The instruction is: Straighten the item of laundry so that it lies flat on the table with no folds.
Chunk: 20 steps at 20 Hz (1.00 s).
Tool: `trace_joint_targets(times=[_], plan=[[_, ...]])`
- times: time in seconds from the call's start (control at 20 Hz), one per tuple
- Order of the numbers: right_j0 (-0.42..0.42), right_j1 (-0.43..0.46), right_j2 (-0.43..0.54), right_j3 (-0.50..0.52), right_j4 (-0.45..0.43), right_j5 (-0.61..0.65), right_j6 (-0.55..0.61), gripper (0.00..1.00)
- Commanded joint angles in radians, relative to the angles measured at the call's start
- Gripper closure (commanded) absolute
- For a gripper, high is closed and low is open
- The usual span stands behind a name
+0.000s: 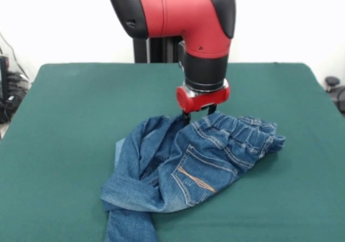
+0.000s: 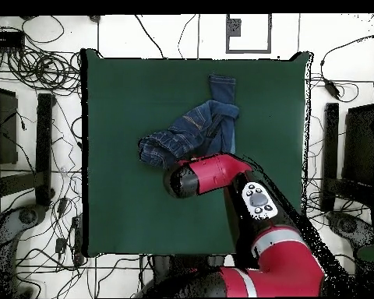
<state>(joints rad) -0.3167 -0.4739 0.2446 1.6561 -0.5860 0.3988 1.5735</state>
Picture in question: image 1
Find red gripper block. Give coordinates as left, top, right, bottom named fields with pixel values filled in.
left=176, top=80, right=231, bottom=127

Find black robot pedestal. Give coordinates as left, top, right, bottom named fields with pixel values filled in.
left=133, top=36, right=187, bottom=64

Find blue denim jeans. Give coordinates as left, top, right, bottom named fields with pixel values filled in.
left=101, top=112, right=286, bottom=242

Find dark green table cloth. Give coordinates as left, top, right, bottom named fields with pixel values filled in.
left=0, top=62, right=345, bottom=242

